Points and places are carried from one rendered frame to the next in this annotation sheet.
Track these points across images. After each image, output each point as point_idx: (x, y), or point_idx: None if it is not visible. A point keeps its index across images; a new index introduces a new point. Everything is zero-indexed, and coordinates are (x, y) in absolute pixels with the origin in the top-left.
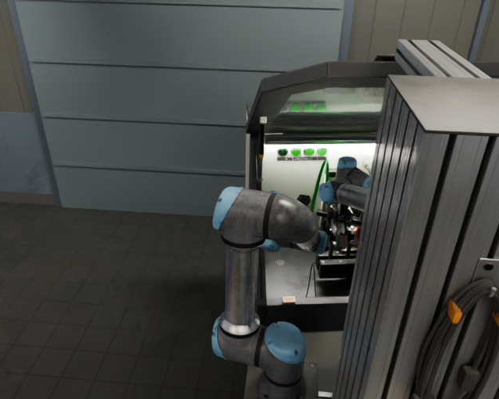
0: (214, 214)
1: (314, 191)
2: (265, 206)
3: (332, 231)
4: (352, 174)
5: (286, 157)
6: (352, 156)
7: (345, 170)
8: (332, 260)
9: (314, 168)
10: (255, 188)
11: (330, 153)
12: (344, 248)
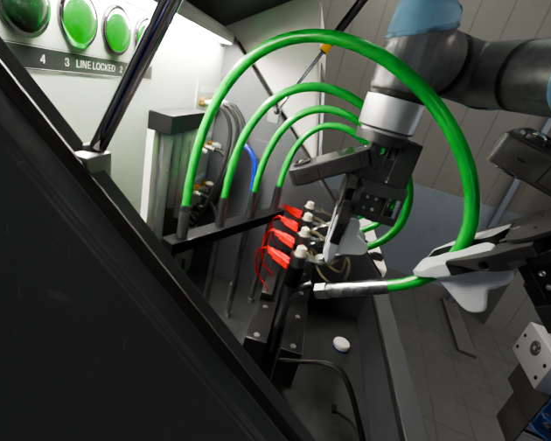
0: None
1: (456, 122)
2: None
3: (333, 255)
4: (479, 45)
5: (42, 52)
6: (187, 73)
7: (456, 36)
8: (289, 326)
9: (129, 110)
10: (114, 234)
11: (158, 57)
12: (267, 288)
